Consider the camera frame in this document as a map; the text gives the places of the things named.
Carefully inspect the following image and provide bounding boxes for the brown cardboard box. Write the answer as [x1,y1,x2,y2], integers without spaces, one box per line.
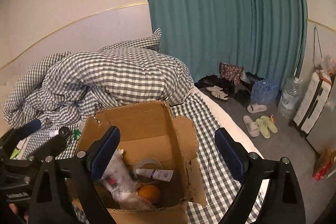
[77,101,207,223]

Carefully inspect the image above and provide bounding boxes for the grey white plastic package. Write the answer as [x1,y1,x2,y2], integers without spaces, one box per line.
[101,149,154,210]

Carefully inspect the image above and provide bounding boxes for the green foil wrapper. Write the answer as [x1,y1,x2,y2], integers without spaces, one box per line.
[73,128,81,140]

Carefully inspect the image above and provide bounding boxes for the white suitcase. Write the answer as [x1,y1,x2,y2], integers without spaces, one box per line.
[293,72,335,134]

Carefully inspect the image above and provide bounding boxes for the floral patterned bag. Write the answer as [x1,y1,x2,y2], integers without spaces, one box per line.
[219,62,243,86]

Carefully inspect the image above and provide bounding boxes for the white cylindrical bottle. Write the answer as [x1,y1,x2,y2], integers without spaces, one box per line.
[49,130,59,138]

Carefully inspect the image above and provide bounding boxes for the white slipper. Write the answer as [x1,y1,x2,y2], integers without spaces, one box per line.
[242,115,260,138]
[246,103,267,114]

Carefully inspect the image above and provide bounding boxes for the orange fruit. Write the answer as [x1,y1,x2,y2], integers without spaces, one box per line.
[138,185,161,205]

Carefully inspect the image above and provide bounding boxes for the checked bed sheet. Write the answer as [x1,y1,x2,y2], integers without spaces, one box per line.
[15,92,266,224]

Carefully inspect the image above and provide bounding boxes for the white cosmetic tube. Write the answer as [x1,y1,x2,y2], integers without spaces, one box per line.
[135,168,174,182]

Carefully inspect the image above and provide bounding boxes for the red snack bag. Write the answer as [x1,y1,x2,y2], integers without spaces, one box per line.
[312,149,335,181]

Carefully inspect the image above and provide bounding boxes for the large water jug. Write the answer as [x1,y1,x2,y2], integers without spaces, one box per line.
[278,77,302,119]

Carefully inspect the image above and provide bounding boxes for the pack of water bottles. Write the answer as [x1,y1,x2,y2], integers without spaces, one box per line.
[251,80,278,105]

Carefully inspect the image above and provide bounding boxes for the white sneakers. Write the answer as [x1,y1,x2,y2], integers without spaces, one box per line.
[206,86,228,101]

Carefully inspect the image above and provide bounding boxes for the black shoes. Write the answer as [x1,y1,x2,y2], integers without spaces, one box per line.
[234,89,251,107]

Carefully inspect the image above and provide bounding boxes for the green slipper pair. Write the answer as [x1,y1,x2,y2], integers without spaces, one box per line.
[255,115,278,139]

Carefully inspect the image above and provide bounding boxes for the black square box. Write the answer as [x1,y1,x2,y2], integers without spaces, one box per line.
[58,127,72,139]

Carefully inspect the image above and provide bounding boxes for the white tape roll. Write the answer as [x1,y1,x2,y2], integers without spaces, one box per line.
[133,157,162,185]

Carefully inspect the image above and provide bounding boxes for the grey white checked duvet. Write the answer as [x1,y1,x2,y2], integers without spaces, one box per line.
[3,29,194,128]

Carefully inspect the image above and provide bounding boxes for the teal curtain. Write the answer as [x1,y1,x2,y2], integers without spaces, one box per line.
[148,0,307,85]

